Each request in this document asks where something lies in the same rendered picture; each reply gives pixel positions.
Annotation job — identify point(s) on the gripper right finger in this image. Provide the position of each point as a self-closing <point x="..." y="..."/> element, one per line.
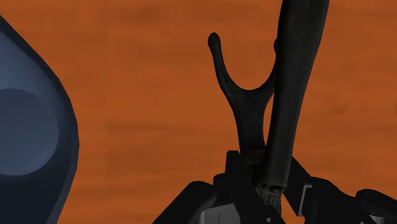
<point x="332" y="201"/>

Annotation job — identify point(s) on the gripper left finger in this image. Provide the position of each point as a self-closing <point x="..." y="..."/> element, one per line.
<point x="198" y="201"/>

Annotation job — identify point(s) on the black forked kitchen tool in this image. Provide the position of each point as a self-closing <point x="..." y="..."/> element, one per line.
<point x="291" y="93"/>

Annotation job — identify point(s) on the dark blue bowl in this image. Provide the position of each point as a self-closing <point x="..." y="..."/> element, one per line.
<point x="28" y="133"/>

